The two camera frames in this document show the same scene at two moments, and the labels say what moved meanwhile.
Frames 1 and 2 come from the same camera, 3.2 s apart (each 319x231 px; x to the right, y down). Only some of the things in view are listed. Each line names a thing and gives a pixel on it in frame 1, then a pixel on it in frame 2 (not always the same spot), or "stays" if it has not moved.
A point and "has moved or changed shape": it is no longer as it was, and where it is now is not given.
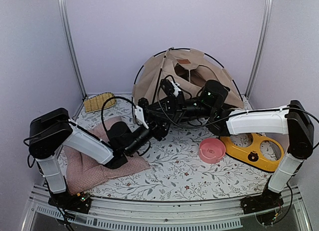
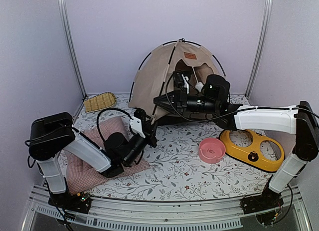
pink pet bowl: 212,150 stays
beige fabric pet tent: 190,69 has moved or changed shape
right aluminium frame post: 260,46 stays
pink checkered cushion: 83,173 stays
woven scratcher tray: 95,104 stays
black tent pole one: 157,86 -> 163,82
